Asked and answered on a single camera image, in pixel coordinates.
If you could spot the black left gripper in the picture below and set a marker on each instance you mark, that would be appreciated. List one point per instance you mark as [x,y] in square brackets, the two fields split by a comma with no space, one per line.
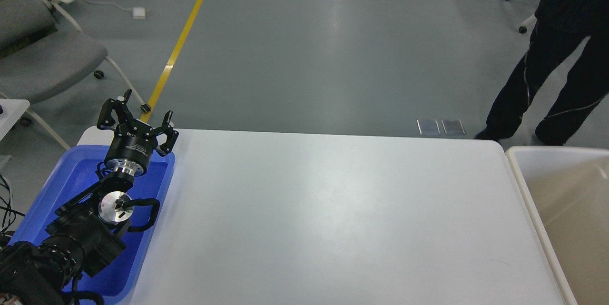
[132,145]

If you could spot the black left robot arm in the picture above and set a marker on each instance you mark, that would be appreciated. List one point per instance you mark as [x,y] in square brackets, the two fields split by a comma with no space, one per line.
[87,234]

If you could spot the grey office chair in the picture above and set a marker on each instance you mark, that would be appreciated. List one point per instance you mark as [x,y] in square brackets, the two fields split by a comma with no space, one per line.
[44,52]

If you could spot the white side table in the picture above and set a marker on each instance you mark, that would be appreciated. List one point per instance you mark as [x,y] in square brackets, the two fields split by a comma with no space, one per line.
[12,110]

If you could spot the blue plastic bin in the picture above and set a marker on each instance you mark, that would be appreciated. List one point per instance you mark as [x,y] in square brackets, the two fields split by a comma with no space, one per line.
[76,171]

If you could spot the left metal floor plate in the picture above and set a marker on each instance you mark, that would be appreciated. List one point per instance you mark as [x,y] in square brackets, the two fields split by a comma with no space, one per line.
[428,127]

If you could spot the metal floor plate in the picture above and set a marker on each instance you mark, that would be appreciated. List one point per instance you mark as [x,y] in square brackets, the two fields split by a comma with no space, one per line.
[428,127]
[453,127]

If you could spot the right metal floor plate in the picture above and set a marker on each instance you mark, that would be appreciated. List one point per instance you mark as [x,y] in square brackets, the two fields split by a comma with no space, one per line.
[453,127]

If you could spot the white plastic bin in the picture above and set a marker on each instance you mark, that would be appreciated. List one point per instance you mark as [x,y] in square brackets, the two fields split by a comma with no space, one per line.
[566,192]

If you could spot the person in black clothes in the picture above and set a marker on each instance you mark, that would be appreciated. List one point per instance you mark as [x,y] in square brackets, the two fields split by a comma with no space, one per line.
[561,27]

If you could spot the white power adapter with cable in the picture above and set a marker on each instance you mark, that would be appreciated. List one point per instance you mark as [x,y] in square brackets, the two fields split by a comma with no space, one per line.
[137,13]

